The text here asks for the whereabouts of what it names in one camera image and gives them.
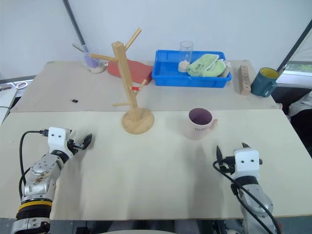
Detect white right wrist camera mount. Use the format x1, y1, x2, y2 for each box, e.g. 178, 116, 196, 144
233, 149, 260, 181

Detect pink mug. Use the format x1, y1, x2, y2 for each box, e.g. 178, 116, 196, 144
188, 107, 218, 141

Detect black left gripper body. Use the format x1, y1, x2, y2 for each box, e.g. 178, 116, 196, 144
66, 138, 85, 155

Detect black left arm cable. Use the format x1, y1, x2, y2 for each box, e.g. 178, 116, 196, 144
19, 130, 49, 197

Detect green cloth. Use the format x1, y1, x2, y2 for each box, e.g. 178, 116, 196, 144
187, 53, 227, 78

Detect wooden block with holes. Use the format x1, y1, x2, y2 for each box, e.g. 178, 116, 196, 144
234, 64, 252, 96

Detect teal mug yellow inside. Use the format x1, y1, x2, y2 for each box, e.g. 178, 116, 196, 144
250, 67, 279, 98

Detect blue plastic bin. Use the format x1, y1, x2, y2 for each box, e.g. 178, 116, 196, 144
152, 49, 233, 87

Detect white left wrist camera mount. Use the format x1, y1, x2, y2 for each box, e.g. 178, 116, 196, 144
47, 126, 74, 156

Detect dark slanted frame bar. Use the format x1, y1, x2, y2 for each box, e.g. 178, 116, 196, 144
277, 22, 312, 72

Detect glass with purple liquid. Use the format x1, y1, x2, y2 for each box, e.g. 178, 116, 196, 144
82, 44, 108, 74

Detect person in dark clothes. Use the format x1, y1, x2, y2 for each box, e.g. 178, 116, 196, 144
271, 85, 312, 156

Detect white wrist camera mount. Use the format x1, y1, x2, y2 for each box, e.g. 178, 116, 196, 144
47, 126, 74, 156
233, 149, 260, 181

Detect clear glass in tray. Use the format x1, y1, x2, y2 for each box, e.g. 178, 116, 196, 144
178, 40, 195, 73

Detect stick in glass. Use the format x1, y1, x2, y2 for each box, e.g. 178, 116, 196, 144
72, 43, 90, 53

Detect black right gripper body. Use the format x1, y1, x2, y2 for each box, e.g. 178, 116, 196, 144
218, 156, 236, 175

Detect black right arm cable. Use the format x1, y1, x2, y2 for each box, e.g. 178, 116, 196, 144
212, 159, 279, 234

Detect wooden mug tree stand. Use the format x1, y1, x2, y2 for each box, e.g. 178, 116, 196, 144
88, 27, 155, 135

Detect grey metal pole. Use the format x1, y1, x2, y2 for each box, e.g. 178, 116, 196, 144
61, 0, 90, 53

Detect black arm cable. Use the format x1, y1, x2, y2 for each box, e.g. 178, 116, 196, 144
212, 159, 279, 234
19, 130, 49, 197

